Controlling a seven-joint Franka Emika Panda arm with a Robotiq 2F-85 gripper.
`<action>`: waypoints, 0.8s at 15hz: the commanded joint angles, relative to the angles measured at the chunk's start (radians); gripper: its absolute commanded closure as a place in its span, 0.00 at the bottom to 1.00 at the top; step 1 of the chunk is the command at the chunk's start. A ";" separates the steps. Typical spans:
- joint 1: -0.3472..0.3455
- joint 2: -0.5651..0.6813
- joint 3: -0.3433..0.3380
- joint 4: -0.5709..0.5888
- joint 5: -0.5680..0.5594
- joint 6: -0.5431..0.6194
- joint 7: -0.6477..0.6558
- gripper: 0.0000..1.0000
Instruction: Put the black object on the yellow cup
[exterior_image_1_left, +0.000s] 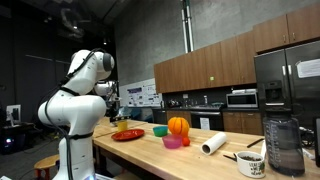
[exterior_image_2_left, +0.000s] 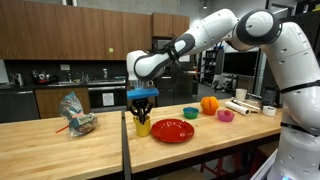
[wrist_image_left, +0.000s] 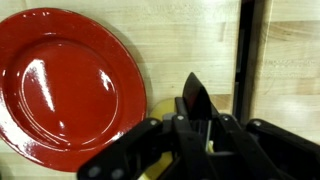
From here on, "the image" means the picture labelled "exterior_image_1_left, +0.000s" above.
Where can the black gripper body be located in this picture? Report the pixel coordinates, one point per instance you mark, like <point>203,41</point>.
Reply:
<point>113,101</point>

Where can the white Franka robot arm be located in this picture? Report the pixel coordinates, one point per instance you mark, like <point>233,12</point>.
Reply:
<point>76,110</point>

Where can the yellow cup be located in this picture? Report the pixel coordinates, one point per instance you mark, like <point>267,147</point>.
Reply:
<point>122,126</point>

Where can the red plate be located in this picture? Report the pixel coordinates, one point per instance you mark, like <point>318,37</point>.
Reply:
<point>128,134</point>

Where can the black dishwasher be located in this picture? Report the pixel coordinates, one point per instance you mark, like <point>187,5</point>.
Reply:
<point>159,117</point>

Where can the green bowl with blue tape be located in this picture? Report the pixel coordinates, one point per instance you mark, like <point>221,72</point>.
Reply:
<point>160,131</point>

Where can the brown lower cabinet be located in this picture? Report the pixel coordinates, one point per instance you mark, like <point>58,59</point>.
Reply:
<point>174,115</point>
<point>242,123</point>

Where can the orange pumpkin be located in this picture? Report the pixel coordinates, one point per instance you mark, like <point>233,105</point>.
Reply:
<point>178,126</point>

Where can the pink plastic bowl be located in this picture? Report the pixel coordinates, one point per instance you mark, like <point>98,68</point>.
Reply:
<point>172,141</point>

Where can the small orange ball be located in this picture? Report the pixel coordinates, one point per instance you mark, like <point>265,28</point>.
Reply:
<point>186,141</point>

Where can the round wooden stool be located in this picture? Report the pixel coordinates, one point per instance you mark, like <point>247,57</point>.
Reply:
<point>46,162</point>

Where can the white paper on oven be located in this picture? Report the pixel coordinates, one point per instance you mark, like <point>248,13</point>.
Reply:
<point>204,123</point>

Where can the black built-in oven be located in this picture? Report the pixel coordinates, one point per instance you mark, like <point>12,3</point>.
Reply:
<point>206,120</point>

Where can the computer monitor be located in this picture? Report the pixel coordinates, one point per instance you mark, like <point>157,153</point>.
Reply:
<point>13,115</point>

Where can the grey vertical pipe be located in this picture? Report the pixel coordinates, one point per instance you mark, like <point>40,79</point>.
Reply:
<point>187,25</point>

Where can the white paper towel roll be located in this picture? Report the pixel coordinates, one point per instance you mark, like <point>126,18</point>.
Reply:
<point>213,143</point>

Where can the silver microwave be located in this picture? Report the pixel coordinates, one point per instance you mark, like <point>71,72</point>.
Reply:
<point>242,100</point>

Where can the black pen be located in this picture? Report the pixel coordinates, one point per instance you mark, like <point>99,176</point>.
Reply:
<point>230,157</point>
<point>255,142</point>

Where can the white printed mug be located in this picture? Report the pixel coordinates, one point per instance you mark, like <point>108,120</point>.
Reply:
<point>251,165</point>

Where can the clear plastic pitcher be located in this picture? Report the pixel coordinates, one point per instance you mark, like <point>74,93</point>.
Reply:
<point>283,144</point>

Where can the black steel refrigerator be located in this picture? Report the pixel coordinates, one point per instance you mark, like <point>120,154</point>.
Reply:
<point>295,85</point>

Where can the white paper on refrigerator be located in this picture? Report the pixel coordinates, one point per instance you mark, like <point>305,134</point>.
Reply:
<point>309,68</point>

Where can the black device with screen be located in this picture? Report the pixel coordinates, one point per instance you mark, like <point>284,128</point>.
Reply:
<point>317,141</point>

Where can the brown upper wall cabinets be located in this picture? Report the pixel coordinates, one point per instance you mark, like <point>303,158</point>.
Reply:
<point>233,60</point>

